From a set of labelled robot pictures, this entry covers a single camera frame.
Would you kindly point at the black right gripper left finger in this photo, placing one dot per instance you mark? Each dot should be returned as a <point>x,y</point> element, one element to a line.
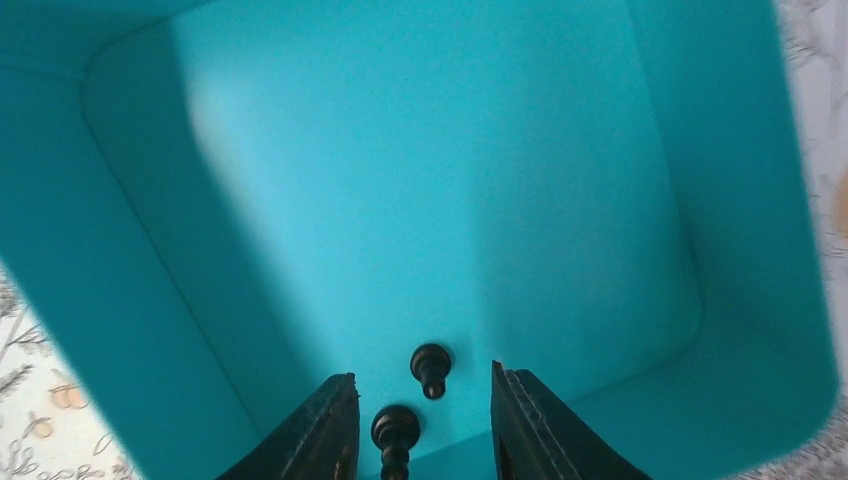
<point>319,440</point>

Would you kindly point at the black pawn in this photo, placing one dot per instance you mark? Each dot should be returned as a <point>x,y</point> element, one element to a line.
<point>395,430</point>
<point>430,364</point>

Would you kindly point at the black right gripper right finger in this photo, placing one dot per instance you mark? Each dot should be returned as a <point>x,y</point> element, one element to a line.
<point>537,436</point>

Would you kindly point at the teal plastic tray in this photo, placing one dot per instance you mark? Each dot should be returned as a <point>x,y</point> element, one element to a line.
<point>430,199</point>

